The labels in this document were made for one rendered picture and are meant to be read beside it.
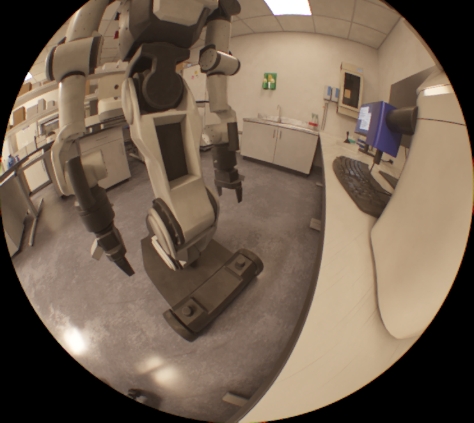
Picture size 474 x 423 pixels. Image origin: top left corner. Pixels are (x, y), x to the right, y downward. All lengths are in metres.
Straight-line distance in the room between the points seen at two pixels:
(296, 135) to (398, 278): 2.09
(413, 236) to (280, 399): 0.17
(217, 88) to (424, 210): 0.53
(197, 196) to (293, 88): 2.65
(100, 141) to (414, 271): 2.12
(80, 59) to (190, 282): 0.87
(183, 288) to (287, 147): 2.07
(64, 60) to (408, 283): 0.55
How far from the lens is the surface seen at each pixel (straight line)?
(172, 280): 0.80
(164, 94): 0.36
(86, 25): 0.44
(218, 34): 0.58
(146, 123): 0.30
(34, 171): 4.61
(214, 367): 0.90
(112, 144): 2.03
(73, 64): 0.38
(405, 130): 0.25
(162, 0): 0.43
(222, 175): 0.52
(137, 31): 0.40
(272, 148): 2.27
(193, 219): 0.35
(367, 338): 0.19
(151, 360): 0.98
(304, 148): 2.17
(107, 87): 2.50
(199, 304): 0.71
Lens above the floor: 0.88
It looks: 30 degrees down
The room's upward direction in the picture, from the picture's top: 5 degrees clockwise
